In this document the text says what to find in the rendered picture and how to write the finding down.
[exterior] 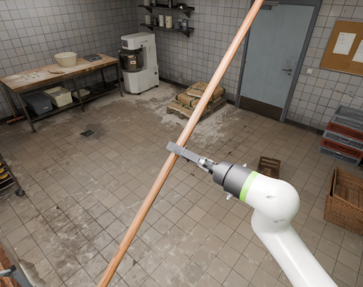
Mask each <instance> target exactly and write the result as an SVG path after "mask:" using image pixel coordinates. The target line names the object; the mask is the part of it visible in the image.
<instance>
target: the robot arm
mask: <svg viewBox="0 0 363 287"><path fill-rule="evenodd" d="M166 149H168V150H170V151H171V152H173V153H175V154H177V155H179V156H181V157H182V158H184V159H186V161H187V162H189V161H191V162H193V163H195V164H197V165H198V166H199V167H201V168H202V169H204V170H205V171H207V172H208V173H210V174H212V173H213V181H214V183H217V184H218V185H220V186H222V187H223V189H224V191H225V192H226V193H227V194H228V196H227V198H226V199H227V200H229V199H230V197H231V196H233V197H236V198H238V199H239V200H241V201H243V202H245V203H247V204H248V205H250V206H252V207H253V208H254V212H253V214H252V217H251V226H252V229H253V231H254V232H255V234H256V235H257V236H258V237H259V239H260V240H261V241H262V242H263V243H264V245H265V246H266V248H267V249H268V250H269V252H270V253H271V254H272V256H273V257H274V258H275V260H276V261H277V263H278V264H279V266H280V267H281V268H282V270H283V271H284V273H285V275H286V276H287V278H288V279H289V280H290V283H291V284H292V285H293V287H338V286H337V285H336V284H335V283H334V281H333V280H332V279H331V278H330V277H329V275H328V274H327V273H326V271H325V270H324V269H323V268H322V267H321V265H320V264H319V263H318V261H317V260H316V259H315V258H314V256H313V255H312V253H311V252H310V251H309V249H308V248H307V247H306V245H305V244H304V243H303V241H302V239H301V238H300V237H299V235H298V234H297V232H296V231H295V229H294V228H293V226H292V224H291V221H292V219H293V218H294V217H295V215H296V214H297V213H298V211H299V208H300V198H299V195H298V193H297V191H296V190H295V189H294V188H293V187H292V186H291V185H290V184H289V183H287V182H285V181H281V180H278V179H274V178H270V177H267V176H264V175H262V174H260V173H258V172H256V171H253V170H251V169H249V168H247V167H246V164H244V165H240V164H239V163H236V164H235V165H234V164H232V163H230V162H228V161H221V162H220V163H219V164H218V165H217V163H216V162H215V161H213V160H211V159H208V158H205V157H201V156H199V155H197V154H195V153H193V152H191V151H189V150H187V147H184V148H183V147H181V146H179V145H177V144H175V143H173V142H171V141H169V143H168V145H167V146H166Z"/></svg>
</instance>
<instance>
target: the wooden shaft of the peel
mask: <svg viewBox="0 0 363 287"><path fill-rule="evenodd" d="M264 1H265V0H255V2H254V3H253V5H252V7H251V9H250V11H249V13H248V14H247V16H246V18H245V20H244V22H243V24H242V25H241V27H240V29H239V30H238V33H237V35H236V36H235V38H234V40H233V41H232V43H231V45H230V47H229V49H228V50H227V52H226V54H225V56H224V58H223V60H222V61H221V63H220V65H219V67H218V69H217V71H216V72H215V74H214V76H213V77H212V79H211V81H210V83H209V85H208V86H207V88H206V90H205V92H204V94H203V96H202V98H201V99H200V101H199V103H198V105H197V107H196V108H195V110H194V112H193V113H192V116H191V118H190V119H189V121H188V123H187V124H186V126H185V128H184V130H183V132H182V134H181V135H180V137H179V139H178V141H177V143H176V144H177V145H179V146H181V147H184V146H185V144H186V142H187V141H188V139H189V137H190V135H191V133H192V131H193V130H194V128H195V126H196V124H197V122H198V120H199V119H200V117H201V115H202V113H203V111H204V109H205V108H206V106H207V104H208V103H209V101H210V99H211V97H212V95H213V93H214V91H215V90H216V88H217V86H218V84H219V82H220V81H221V79H222V77H223V75H224V73H225V71H226V70H227V68H228V66H229V64H230V62H231V61H232V59H233V57H234V55H235V53H236V52H237V50H238V48H239V46H240V44H241V42H242V41H243V39H244V37H245V35H246V33H247V31H248V30H249V28H250V26H251V24H252V22H253V20H254V19H255V17H256V15H257V14H258V12H259V10H260V8H261V6H262V4H263V3H264ZM178 157H179V155H177V154H175V153H173V152H171V154H170V155H169V157H168V159H167V160H166V162H165V164H164V166H163V168H162V170H161V171H160V173H159V175H158V177H157V179H156V181H155V182H154V184H153V186H152V188H151V190H150V191H149V193H148V195H147V196H146V199H145V201H144V202H143V204H142V206H141V207H140V209H139V211H138V213H137V215H136V217H135V218H134V220H133V222H132V224H131V226H130V227H129V229H128V231H127V232H126V235H125V237H124V238H123V240H122V242H121V244H120V245H119V247H118V249H117V251H116V253H115V254H114V256H113V258H112V260H111V262H110V264H109V265H108V267H107V269H106V271H105V273H104V274H103V276H102V278H101V279H100V281H99V283H98V285H97V287H107V286H108V284H109V282H110V280H111V279H112V277H113V275H114V273H115V271H116V270H117V268H118V266H119V264H120V262H121V260H122V259H123V257H124V255H125V253H126V251H127V249H128V248H129V246H130V244H131V242H132V240H133V238H134V237H135V235H136V233H137V232H138V230H139V228H140V226H141V224H142V222H143V221H144V219H145V217H146V215H147V213H148V211H149V209H150V208H151V206H152V204H153V202H154V200H155V198H156V197H157V195H158V193H159V192H160V189H161V188H162V186H163V184H164V182H165V181H166V179H167V177H168V175H169V173H170V171H171V170H172V168H173V166H174V164H175V162H176V160H177V159H178Z"/></svg>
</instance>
